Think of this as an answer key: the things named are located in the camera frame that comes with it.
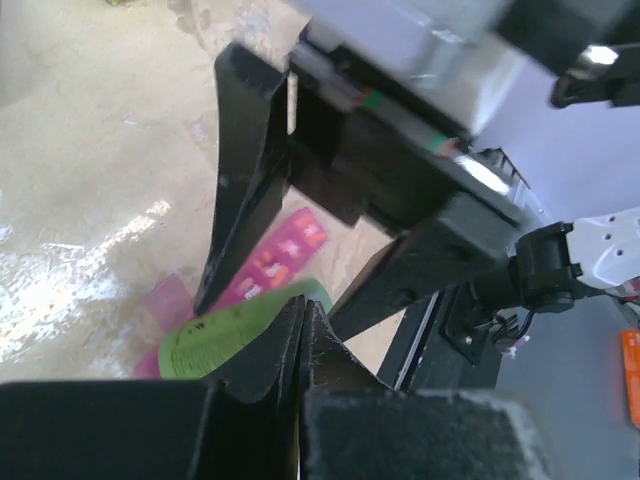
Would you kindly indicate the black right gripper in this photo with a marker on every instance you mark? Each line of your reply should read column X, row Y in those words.
column 363, row 146

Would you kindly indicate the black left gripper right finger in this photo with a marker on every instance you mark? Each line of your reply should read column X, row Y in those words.
column 354, row 426

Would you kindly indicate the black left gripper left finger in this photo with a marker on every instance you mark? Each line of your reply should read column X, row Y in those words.
column 238, row 423

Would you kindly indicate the pink weekly pill organizer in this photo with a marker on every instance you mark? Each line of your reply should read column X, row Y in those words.
column 272, row 265

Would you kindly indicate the green pill bottle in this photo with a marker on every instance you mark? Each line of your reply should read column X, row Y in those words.
column 201, row 345

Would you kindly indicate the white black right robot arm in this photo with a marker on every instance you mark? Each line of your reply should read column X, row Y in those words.
column 592, row 47

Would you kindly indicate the black mounting base plate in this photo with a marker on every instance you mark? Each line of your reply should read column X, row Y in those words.
column 442, row 342

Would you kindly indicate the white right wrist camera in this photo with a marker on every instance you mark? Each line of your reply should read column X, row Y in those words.
column 462, row 58

